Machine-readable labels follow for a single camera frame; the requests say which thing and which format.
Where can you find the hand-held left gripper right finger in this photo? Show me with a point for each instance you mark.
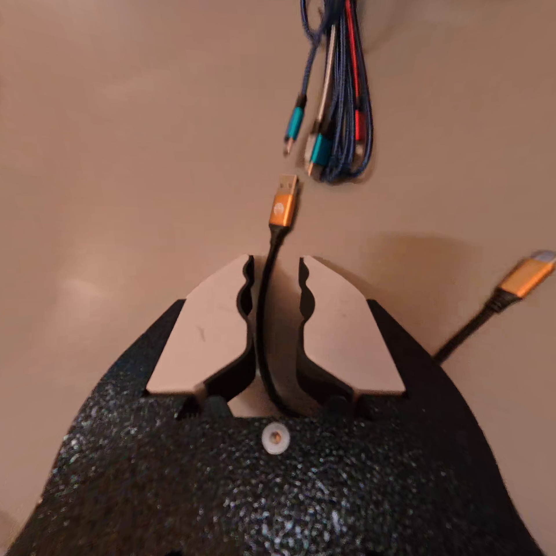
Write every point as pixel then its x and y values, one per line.
pixel 347 334

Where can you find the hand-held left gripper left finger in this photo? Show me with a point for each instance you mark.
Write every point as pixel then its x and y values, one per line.
pixel 204 334

